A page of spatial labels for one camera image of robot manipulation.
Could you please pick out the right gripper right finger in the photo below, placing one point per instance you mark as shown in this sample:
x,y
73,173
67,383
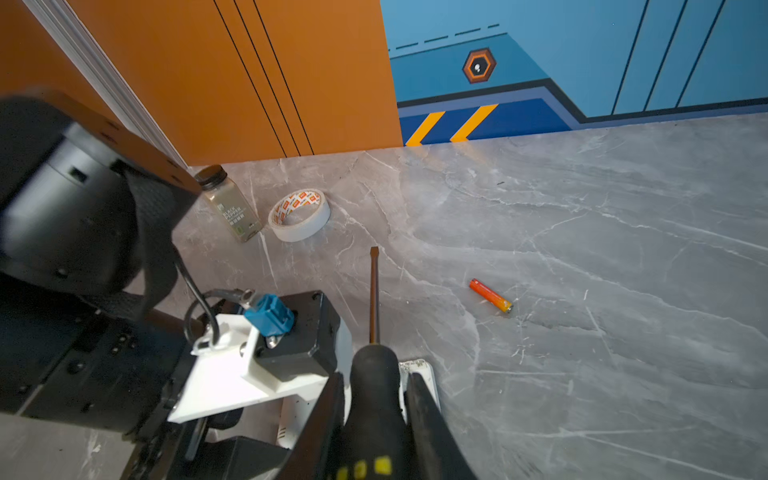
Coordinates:
x,y
436,453

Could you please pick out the glass jar black lid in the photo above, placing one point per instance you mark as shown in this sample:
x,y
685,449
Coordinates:
x,y
228,201

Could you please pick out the black yellow screwdriver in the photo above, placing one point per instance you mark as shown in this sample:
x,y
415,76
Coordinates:
x,y
375,441

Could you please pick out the orange black battery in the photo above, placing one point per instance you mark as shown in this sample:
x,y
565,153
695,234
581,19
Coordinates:
x,y
491,296

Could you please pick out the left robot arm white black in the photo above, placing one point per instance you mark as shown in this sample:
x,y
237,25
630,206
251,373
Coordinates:
x,y
87,213

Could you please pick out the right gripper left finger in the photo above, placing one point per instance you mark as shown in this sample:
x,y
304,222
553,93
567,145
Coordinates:
x,y
314,454

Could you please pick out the white tape roll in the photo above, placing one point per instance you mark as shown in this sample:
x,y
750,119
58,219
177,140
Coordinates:
x,y
299,215

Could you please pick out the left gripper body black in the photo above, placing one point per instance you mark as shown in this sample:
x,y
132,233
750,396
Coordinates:
x,y
182,451

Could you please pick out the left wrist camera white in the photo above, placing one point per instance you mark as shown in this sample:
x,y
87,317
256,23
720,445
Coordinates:
x,y
244,368

